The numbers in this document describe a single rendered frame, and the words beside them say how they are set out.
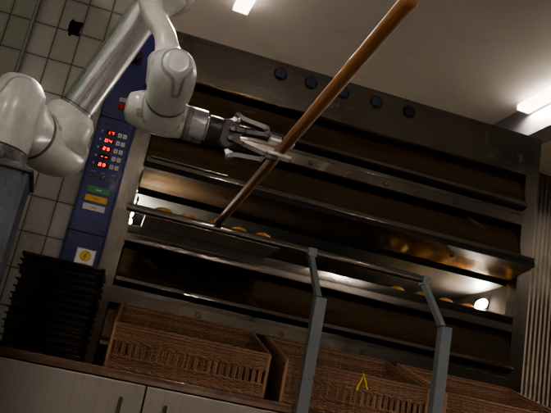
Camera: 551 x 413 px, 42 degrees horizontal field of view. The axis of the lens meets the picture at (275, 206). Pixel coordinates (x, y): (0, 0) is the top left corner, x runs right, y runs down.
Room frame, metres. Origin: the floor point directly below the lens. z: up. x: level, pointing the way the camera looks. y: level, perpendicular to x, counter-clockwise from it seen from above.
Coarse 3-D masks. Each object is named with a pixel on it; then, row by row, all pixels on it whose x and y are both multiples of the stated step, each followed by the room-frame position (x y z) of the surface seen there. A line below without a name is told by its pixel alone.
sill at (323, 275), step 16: (128, 224) 2.90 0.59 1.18; (160, 240) 2.93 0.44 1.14; (176, 240) 2.94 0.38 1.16; (192, 240) 2.95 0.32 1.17; (240, 256) 2.99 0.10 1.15; (256, 256) 3.01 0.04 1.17; (304, 272) 3.05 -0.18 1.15; (320, 272) 3.06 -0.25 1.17; (368, 288) 3.11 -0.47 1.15; (384, 288) 3.12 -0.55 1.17; (448, 304) 3.19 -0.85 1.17; (496, 320) 3.23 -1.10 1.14
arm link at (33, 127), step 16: (0, 80) 1.76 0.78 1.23; (16, 80) 1.76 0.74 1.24; (32, 80) 1.79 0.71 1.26; (0, 96) 1.74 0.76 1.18; (16, 96) 1.75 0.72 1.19; (32, 96) 1.77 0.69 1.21; (0, 112) 1.74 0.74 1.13; (16, 112) 1.75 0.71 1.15; (32, 112) 1.78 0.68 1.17; (48, 112) 1.86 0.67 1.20; (0, 128) 1.74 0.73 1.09; (16, 128) 1.76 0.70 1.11; (32, 128) 1.80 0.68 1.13; (48, 128) 1.86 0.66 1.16; (16, 144) 1.77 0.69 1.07; (32, 144) 1.83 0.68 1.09
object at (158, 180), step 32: (160, 192) 2.96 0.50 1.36; (192, 192) 2.91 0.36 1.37; (224, 192) 2.87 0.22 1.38; (256, 192) 2.85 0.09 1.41; (288, 224) 3.07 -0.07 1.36; (320, 224) 3.02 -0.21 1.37; (352, 224) 2.97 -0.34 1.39; (384, 224) 2.96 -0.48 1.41; (416, 256) 3.20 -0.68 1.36; (448, 256) 3.14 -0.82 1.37; (480, 256) 3.09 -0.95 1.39; (512, 256) 3.09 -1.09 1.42
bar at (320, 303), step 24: (168, 216) 2.56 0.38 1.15; (264, 240) 2.63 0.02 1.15; (312, 264) 2.62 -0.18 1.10; (360, 264) 2.71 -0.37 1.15; (312, 288) 2.54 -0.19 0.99; (312, 312) 2.45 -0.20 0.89; (432, 312) 2.65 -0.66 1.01; (312, 336) 2.44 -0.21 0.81; (312, 360) 2.45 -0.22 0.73; (432, 384) 2.56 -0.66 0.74; (432, 408) 2.54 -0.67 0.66
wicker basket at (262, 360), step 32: (128, 320) 2.87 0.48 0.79; (160, 320) 2.90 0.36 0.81; (192, 320) 2.93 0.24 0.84; (128, 352) 2.44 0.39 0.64; (160, 352) 2.87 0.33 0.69; (192, 352) 2.47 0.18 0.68; (224, 352) 2.49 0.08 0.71; (256, 352) 2.51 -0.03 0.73; (224, 384) 2.49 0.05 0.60; (256, 384) 2.51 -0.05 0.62
